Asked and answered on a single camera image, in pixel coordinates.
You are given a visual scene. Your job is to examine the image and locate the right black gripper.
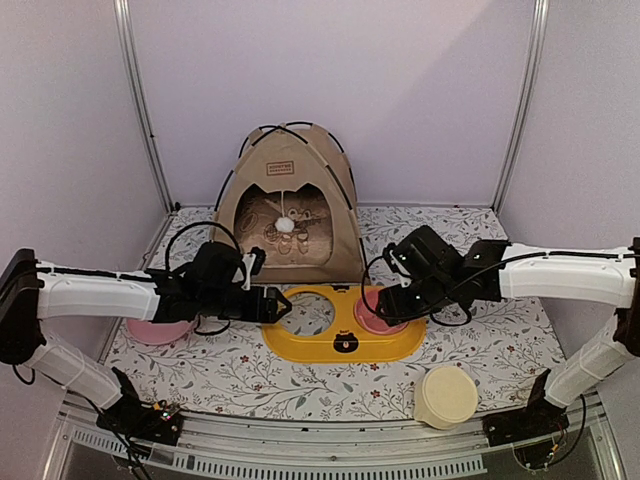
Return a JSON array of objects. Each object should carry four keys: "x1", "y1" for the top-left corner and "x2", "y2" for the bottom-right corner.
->
[{"x1": 375, "y1": 277, "x2": 456, "y2": 327}]

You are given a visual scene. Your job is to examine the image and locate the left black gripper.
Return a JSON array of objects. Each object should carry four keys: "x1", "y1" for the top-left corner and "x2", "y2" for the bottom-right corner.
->
[{"x1": 199, "y1": 286, "x2": 293, "y2": 324}]

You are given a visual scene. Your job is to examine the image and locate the pink footed pet bowl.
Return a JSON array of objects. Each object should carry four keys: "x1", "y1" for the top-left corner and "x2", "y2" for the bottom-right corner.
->
[{"x1": 354, "y1": 298, "x2": 408, "y2": 336}]

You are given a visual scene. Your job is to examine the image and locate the yellow double bowl holder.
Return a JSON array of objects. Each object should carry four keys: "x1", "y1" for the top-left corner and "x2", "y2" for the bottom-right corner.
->
[{"x1": 262, "y1": 285, "x2": 427, "y2": 364}]

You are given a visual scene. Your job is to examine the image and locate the white pet cushion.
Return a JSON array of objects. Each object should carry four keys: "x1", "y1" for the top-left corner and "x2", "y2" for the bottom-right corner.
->
[{"x1": 234, "y1": 184, "x2": 334, "y2": 268}]

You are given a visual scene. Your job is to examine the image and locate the cream footed pet bowl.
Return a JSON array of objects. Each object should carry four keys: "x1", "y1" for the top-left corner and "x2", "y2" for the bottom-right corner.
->
[{"x1": 413, "y1": 365, "x2": 479, "y2": 430}]

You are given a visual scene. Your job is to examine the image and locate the beige fabric pet tent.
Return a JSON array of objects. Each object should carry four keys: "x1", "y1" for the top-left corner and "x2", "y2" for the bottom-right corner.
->
[{"x1": 212, "y1": 122, "x2": 364, "y2": 287}]

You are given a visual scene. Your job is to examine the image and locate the black tent pole long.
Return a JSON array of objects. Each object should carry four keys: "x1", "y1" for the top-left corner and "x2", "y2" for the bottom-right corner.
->
[{"x1": 215, "y1": 124, "x2": 323, "y2": 234}]

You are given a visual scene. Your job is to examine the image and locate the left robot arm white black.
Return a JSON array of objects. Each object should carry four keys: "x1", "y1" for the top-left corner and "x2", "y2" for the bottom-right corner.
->
[{"x1": 1, "y1": 242, "x2": 292, "y2": 434}]

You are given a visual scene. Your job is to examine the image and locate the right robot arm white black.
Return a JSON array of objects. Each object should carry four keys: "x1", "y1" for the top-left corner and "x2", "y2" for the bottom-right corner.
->
[{"x1": 370, "y1": 226, "x2": 639, "y2": 446}]

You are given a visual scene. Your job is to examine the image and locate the floral patterned table mat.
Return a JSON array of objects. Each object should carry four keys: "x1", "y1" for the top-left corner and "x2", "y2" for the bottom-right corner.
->
[{"x1": 102, "y1": 205, "x2": 564, "y2": 421}]

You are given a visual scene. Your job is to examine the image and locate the pink round plate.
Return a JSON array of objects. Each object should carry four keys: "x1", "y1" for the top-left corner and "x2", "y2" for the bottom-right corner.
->
[{"x1": 125, "y1": 319, "x2": 193, "y2": 346}]

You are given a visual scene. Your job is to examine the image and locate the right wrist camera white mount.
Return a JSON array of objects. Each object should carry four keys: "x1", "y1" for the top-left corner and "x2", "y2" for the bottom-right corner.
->
[{"x1": 387, "y1": 243, "x2": 411, "y2": 288}]

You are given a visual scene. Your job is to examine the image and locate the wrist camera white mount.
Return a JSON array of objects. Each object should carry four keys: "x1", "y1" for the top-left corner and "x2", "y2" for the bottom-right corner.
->
[
  {"x1": 387, "y1": 243, "x2": 411, "y2": 288},
  {"x1": 241, "y1": 247, "x2": 266, "y2": 290}
]

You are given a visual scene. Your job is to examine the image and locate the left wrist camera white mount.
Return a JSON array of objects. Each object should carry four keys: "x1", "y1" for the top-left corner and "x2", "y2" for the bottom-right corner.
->
[{"x1": 241, "y1": 247, "x2": 266, "y2": 290}]

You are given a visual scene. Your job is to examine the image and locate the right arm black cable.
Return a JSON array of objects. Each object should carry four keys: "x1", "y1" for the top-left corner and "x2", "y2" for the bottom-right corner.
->
[{"x1": 360, "y1": 249, "x2": 511, "y2": 326}]

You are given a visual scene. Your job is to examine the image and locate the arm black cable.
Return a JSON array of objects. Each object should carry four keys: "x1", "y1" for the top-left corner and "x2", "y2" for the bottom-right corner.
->
[
  {"x1": 360, "y1": 249, "x2": 511, "y2": 326},
  {"x1": 164, "y1": 221, "x2": 241, "y2": 274}
]

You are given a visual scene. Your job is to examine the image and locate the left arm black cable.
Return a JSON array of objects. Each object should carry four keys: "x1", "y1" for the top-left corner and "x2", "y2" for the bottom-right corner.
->
[{"x1": 164, "y1": 221, "x2": 241, "y2": 274}]

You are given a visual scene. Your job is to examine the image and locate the front aluminium rail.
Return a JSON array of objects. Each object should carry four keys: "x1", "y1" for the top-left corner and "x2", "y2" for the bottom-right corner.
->
[{"x1": 42, "y1": 387, "x2": 626, "y2": 480}]

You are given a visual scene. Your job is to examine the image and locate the left aluminium frame post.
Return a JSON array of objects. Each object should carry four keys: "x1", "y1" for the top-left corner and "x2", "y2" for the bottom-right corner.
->
[{"x1": 113, "y1": 0, "x2": 174, "y2": 213}]

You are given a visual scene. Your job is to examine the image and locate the aluminium frame post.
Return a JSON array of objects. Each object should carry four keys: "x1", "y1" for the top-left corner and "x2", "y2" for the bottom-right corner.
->
[
  {"x1": 491, "y1": 0, "x2": 550, "y2": 215},
  {"x1": 113, "y1": 0, "x2": 174, "y2": 213}
]

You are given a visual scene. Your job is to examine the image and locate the right aluminium frame post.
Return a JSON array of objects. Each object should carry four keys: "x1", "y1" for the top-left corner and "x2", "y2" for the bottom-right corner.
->
[{"x1": 491, "y1": 0, "x2": 550, "y2": 215}]

